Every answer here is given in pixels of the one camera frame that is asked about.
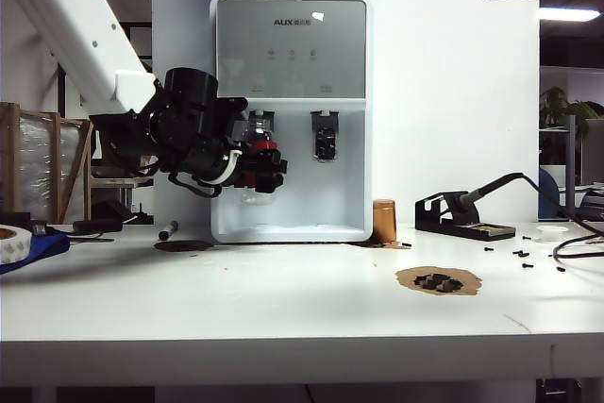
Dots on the black soldering iron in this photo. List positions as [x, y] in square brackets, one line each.
[481, 191]

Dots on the clear glass bottle red belts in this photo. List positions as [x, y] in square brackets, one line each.
[260, 144]

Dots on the white tape roll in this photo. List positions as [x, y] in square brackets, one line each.
[14, 247]

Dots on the wooden crate with plastic wrap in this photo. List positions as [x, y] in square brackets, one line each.
[38, 162]

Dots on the thin black rod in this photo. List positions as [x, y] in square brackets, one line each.
[94, 240]

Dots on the blue cloth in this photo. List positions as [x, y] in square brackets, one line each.
[47, 247]

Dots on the black bag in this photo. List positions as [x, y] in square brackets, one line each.
[111, 209]

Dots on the flat black box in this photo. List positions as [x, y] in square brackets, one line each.
[14, 219]

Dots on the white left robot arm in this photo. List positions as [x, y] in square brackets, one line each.
[71, 21]

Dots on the black soldering iron stand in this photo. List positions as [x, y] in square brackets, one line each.
[453, 230]

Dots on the blue chair back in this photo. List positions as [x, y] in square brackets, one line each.
[549, 195]

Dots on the white water dispenser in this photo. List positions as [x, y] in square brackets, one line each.
[292, 44]

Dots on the black marker pen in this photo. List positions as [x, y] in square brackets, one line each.
[165, 234]

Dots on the grey monitor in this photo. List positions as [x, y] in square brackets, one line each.
[594, 153]

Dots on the white backdrop board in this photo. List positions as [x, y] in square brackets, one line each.
[448, 91]

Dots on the grey metal pole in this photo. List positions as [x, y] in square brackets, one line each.
[571, 162]

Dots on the golden cylindrical canister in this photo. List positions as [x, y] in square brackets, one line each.
[384, 221]

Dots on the brown stain patch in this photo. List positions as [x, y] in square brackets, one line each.
[373, 245]

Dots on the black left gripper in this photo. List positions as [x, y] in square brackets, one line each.
[212, 139]

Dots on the white round lid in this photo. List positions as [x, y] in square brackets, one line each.
[552, 231]

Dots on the ceiling light panel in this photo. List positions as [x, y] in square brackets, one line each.
[566, 15]

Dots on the black under-table bracket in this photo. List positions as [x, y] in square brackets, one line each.
[559, 386]

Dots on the small black gadget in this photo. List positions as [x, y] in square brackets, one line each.
[40, 228]

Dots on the round brown paper patch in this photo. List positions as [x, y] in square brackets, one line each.
[472, 285]

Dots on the green potted plant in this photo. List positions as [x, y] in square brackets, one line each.
[554, 101]

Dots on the round wooden side table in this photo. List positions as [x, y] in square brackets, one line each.
[118, 182]

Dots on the black scrap pieces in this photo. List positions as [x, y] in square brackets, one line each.
[443, 286]

